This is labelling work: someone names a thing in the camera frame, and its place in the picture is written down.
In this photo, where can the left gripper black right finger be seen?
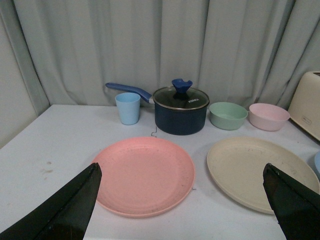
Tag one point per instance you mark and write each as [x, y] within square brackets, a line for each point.
[296, 207]

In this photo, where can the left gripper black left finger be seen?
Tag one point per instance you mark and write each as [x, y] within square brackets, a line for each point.
[63, 216]

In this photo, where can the blue plate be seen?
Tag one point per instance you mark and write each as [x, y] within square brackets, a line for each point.
[317, 164]

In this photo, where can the pink plate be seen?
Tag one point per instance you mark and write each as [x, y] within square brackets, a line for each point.
[144, 176]

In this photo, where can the cream plate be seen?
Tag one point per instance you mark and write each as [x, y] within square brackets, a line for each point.
[236, 165]

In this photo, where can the pink bowl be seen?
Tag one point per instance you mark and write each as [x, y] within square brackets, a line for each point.
[267, 117]

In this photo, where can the cream toaster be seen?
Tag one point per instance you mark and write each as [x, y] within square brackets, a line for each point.
[304, 108]

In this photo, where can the green bowl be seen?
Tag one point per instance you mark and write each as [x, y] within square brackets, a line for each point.
[227, 116]

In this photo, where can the light blue cup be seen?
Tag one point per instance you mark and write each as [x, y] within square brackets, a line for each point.
[128, 105]

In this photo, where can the dark blue saucepan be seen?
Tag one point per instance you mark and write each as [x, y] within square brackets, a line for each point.
[174, 122]

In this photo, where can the glass pot lid, blue knob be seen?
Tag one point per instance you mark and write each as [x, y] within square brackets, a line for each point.
[181, 96]

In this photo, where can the grey curtain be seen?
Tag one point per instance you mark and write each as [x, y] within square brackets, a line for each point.
[63, 52]

